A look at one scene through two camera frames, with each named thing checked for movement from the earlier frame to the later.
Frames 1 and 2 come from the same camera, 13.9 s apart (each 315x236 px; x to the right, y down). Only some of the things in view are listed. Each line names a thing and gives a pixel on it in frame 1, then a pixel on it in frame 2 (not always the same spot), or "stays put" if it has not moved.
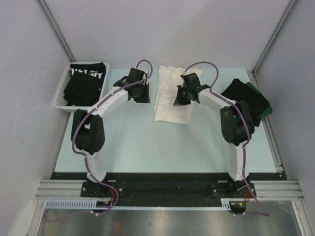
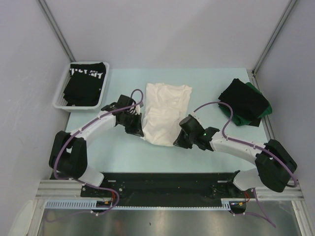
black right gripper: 179,101 to 179,142
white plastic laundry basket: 82,86 stays put
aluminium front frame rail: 277,190 stays put
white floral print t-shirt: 170,79 to 164,110
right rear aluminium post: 274,37 stays put
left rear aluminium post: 57,29 stays put
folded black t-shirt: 239,91 stays put
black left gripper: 145,99 to 137,130
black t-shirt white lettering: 84,85 stays put
